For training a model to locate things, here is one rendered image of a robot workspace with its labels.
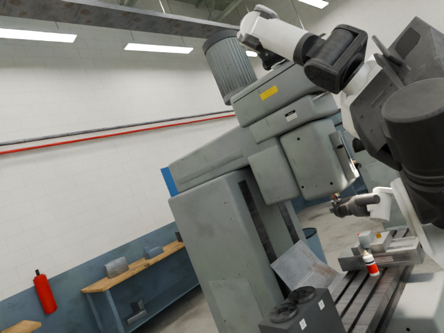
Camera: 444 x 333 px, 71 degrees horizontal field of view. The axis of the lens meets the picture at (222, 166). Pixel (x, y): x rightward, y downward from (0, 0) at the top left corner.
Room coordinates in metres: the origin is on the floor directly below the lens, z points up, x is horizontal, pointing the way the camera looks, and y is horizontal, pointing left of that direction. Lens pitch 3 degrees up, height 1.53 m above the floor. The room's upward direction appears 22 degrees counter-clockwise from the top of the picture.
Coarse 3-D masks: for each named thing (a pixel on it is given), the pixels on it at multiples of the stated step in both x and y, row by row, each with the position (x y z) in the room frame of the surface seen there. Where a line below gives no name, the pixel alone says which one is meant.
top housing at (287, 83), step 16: (288, 64) 1.23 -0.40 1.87; (272, 80) 1.30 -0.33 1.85; (288, 80) 1.25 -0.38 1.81; (304, 80) 1.21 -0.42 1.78; (240, 96) 1.42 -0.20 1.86; (256, 96) 1.37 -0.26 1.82; (272, 96) 1.32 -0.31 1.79; (288, 96) 1.27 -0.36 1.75; (240, 112) 1.44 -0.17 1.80; (256, 112) 1.39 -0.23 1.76; (272, 112) 1.36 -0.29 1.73
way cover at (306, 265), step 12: (300, 240) 1.75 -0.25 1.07; (288, 252) 1.65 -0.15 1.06; (300, 252) 1.69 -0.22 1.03; (312, 252) 1.73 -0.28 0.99; (276, 264) 1.55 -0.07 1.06; (288, 264) 1.59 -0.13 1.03; (300, 264) 1.63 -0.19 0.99; (312, 264) 1.67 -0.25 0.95; (324, 264) 1.70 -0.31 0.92; (300, 276) 1.57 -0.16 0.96; (312, 276) 1.60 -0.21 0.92; (324, 276) 1.62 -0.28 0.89; (336, 276) 1.64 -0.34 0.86
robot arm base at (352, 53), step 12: (360, 36) 0.79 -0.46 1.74; (348, 48) 0.79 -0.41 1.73; (360, 48) 0.79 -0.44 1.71; (312, 60) 0.82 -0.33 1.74; (348, 60) 0.78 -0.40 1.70; (360, 60) 0.82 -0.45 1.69; (312, 72) 0.85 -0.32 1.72; (324, 72) 0.81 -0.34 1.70; (336, 72) 0.78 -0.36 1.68; (348, 72) 0.81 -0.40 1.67; (324, 84) 0.85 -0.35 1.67; (336, 84) 0.82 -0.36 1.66
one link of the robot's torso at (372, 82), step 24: (408, 24) 0.80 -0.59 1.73; (384, 48) 0.78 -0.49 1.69; (408, 48) 0.75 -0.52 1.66; (432, 48) 0.66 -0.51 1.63; (360, 72) 0.80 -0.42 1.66; (384, 72) 0.75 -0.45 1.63; (408, 72) 0.70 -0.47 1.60; (432, 72) 0.64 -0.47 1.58; (360, 96) 0.80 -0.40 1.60; (384, 96) 0.73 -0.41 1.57; (360, 120) 0.78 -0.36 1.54; (384, 144) 0.70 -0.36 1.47
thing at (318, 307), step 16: (304, 288) 1.03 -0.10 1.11; (320, 288) 1.01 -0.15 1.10; (288, 304) 0.96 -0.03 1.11; (304, 304) 0.95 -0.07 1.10; (320, 304) 0.96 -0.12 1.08; (272, 320) 0.92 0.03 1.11; (288, 320) 0.90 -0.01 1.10; (304, 320) 0.90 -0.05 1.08; (320, 320) 0.94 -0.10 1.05; (336, 320) 0.98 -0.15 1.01
